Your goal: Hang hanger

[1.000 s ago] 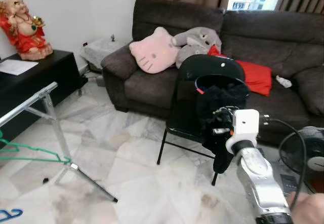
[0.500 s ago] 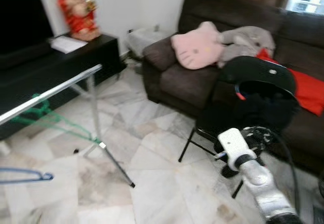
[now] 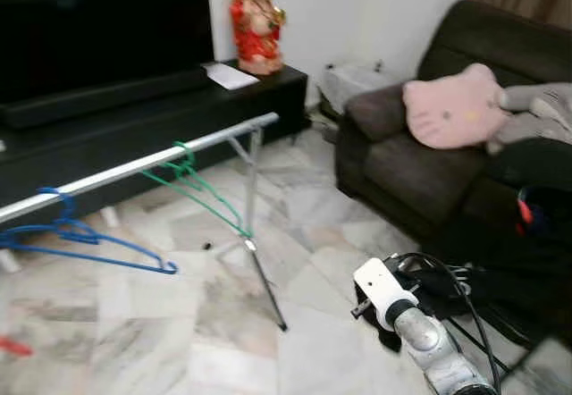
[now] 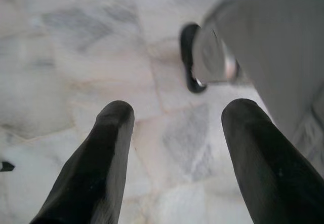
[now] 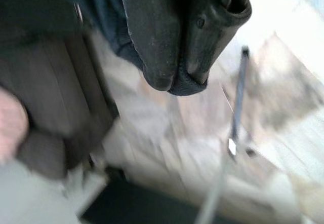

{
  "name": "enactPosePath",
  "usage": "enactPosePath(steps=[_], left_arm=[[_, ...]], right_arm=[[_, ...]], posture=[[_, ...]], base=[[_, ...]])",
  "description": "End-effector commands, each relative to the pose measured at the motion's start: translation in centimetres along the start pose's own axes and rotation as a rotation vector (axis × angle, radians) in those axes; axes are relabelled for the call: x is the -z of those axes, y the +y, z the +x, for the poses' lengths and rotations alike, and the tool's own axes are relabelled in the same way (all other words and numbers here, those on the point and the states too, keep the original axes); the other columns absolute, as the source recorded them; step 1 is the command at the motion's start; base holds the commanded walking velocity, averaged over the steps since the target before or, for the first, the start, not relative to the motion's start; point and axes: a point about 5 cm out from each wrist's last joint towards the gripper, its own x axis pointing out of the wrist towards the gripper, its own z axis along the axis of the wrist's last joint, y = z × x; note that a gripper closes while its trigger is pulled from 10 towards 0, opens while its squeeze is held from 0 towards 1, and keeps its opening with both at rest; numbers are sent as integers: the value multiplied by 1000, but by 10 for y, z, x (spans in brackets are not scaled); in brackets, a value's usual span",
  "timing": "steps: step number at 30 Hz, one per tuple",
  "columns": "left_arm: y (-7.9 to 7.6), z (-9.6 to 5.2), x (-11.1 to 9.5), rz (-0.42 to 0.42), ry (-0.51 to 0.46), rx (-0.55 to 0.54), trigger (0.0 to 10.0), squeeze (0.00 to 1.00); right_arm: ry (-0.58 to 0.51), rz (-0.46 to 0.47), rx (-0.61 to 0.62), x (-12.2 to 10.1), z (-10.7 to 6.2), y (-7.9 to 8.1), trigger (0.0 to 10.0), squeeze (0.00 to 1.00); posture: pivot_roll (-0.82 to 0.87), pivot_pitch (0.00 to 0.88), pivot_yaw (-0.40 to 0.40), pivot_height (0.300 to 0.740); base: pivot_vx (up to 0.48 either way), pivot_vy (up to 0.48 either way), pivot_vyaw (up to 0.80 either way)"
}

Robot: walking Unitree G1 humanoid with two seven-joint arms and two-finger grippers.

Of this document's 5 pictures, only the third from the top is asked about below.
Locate black printed shirt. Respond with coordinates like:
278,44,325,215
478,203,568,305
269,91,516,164
407,261,537,324

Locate blue plastic hanger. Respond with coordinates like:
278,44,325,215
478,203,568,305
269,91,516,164
0,187,178,275

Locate green plastic hanger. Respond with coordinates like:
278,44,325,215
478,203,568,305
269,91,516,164
141,140,253,238

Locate dark brown fabric sofa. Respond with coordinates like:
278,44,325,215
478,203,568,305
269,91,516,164
335,0,572,271

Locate navy garment red stripes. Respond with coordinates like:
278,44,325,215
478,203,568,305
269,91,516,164
517,194,535,228

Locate black folding chair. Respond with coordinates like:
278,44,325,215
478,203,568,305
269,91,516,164
483,136,572,351

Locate pink Hello Kitty cushion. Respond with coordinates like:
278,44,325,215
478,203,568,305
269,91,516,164
402,63,509,150

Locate side table lace cloth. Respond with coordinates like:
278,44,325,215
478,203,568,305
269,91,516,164
320,63,394,114

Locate large grey Totoro plush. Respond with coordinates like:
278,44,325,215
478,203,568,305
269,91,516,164
487,82,572,155

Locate black television console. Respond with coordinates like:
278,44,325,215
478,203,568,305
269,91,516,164
0,63,309,231

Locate white paper sheet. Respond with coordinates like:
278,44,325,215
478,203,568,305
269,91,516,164
201,62,260,90

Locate red laughing Buddha statue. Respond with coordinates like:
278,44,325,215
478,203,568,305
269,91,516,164
226,0,287,76

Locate steel clothes rack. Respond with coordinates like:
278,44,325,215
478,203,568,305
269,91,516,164
0,112,289,332

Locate black soundbar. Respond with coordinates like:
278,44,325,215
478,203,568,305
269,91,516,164
0,66,211,130

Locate small red floor object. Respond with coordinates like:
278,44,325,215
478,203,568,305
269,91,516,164
0,337,32,357

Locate black flat television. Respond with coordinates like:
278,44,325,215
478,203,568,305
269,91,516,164
0,0,215,105

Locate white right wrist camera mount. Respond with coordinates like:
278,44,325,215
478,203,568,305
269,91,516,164
353,256,419,329

